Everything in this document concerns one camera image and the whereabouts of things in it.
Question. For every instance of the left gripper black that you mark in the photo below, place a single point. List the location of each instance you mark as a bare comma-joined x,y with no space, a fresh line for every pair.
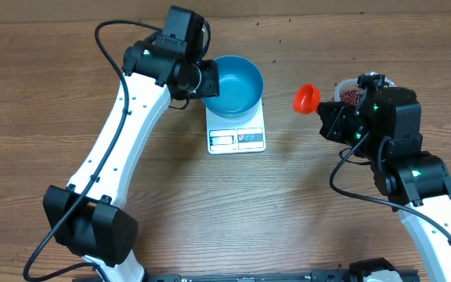
212,88

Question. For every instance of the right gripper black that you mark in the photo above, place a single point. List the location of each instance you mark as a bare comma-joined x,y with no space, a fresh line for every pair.
333,122

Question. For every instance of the red measuring scoop blue handle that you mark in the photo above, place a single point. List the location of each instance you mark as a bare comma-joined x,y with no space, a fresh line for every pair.
307,99

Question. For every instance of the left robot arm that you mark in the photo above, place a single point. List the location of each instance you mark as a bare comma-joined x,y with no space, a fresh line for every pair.
87,216

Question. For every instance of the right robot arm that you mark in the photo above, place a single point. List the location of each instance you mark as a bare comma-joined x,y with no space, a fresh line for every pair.
384,128

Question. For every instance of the blue plastic bowl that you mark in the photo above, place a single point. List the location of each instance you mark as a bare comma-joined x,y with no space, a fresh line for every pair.
240,87

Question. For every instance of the white digital kitchen scale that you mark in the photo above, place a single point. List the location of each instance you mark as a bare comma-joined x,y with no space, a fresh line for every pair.
245,134

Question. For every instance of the red beans in container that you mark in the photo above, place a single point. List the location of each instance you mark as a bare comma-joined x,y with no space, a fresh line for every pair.
351,97

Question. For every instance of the clear plastic container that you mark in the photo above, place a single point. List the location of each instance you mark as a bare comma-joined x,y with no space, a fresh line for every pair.
345,85

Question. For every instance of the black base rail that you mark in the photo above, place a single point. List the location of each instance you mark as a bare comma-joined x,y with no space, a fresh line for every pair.
373,269

